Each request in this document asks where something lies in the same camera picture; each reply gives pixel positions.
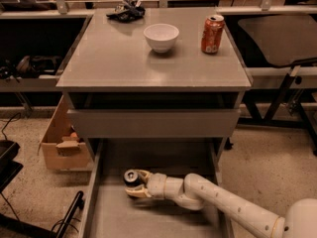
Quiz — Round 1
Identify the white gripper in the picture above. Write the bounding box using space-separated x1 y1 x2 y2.
125 170 167 199

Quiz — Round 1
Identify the blue pepsi can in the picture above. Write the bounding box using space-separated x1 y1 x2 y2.
123 170 141 186

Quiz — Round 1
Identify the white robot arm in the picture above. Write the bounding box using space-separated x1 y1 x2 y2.
124 170 317 238

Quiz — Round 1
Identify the open grey middle drawer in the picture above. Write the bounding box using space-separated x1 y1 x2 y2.
78 139 234 238

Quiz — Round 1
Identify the closed grey top drawer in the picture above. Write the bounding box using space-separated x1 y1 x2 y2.
67 109 240 139

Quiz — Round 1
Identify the grey drawer cabinet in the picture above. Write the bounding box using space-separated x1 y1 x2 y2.
57 8 251 153

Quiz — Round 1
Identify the orange soda can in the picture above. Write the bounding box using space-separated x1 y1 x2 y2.
201 14 225 54

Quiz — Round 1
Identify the cardboard box on floor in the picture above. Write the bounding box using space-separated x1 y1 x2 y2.
40 97 92 170

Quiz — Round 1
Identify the black chair base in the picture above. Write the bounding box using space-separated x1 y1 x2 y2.
0 141 84 238

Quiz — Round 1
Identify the white ceramic bowl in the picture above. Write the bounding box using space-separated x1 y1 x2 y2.
144 24 179 53

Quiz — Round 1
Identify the black crumpled chip bag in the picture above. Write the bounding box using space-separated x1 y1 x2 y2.
106 0 146 23

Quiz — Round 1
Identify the black office chair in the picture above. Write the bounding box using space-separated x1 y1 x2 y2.
235 14 317 144

